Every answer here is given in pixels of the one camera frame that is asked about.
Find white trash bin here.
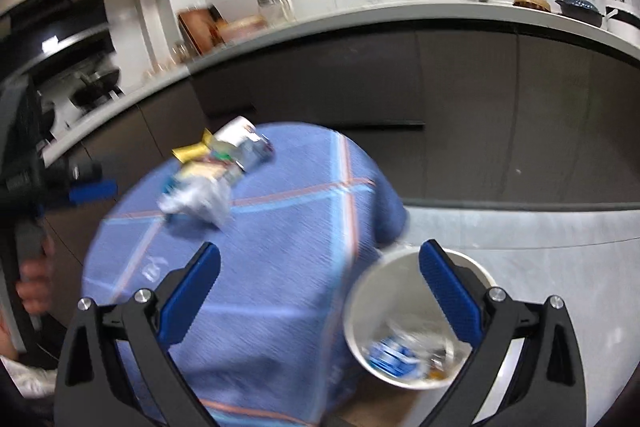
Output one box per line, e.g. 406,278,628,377
343,245,472,391

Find white paper cup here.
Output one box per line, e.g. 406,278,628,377
209,117,274,172

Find blue plaid tablecloth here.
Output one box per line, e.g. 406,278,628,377
81,124,407,426

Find wooden cutting board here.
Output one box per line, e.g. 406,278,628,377
177,5,227,55

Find dark base cabinets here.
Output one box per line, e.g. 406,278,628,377
44,18,640,323

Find person's left hand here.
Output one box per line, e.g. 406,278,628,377
16,235,54,315

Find red white medicine box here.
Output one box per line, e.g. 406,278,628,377
164,154,244,196

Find white kitchen countertop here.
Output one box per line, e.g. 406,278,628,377
42,0,639,166

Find blue white packet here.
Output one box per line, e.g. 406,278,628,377
367,336,424,381

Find crumpled white tissue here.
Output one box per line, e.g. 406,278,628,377
157,176,232,228

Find yellow snack wrapper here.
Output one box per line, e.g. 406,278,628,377
172,129,214,164

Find dark blue pot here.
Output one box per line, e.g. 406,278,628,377
556,0,603,28

